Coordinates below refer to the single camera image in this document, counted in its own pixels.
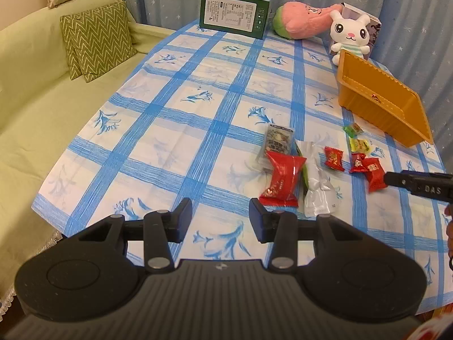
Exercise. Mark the white rabbit plush toy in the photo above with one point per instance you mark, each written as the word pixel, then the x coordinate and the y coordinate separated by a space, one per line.
pixel 350 32

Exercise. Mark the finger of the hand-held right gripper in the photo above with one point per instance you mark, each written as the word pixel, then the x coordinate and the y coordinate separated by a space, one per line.
pixel 401 180

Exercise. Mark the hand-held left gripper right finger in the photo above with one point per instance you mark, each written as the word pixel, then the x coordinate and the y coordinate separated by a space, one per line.
pixel 257 216

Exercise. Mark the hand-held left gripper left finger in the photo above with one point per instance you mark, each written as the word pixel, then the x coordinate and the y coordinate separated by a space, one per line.
pixel 184 216

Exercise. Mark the yellow candy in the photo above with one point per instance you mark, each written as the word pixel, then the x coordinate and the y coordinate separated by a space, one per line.
pixel 359 145

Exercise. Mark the grey printed snack packet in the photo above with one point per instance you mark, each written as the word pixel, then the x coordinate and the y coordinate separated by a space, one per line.
pixel 278 140

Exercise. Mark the green candy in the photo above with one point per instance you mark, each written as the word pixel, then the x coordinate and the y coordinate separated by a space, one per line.
pixel 352 130

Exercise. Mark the purple grey box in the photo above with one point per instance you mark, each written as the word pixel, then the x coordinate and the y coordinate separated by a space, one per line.
pixel 375 30

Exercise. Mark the green cardboard box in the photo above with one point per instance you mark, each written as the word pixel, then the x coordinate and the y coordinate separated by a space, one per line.
pixel 233 14

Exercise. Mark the medium red snack packet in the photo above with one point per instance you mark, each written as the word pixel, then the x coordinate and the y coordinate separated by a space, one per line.
pixel 374 175

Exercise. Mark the orange plastic tray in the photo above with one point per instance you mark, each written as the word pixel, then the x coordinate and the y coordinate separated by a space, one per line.
pixel 382 88

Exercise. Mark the red white clothing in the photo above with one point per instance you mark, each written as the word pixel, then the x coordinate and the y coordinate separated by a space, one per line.
pixel 430 334

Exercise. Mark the silver snack packet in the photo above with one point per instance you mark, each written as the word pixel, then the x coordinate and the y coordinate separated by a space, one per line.
pixel 318 184

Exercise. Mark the pink plush toy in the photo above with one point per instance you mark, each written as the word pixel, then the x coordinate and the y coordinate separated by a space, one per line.
pixel 300 19

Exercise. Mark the large red snack packet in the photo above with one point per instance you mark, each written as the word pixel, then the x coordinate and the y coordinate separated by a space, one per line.
pixel 283 177

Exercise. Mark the blue checked tablecloth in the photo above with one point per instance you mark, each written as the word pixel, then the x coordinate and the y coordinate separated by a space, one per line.
pixel 198 124

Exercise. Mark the green covered sofa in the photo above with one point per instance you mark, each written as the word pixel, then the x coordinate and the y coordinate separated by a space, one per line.
pixel 35 113

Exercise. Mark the person's right hand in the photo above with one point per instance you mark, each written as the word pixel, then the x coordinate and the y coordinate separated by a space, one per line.
pixel 449 219

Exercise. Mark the green zigzag cushion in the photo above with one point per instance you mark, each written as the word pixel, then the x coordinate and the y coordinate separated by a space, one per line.
pixel 95 39

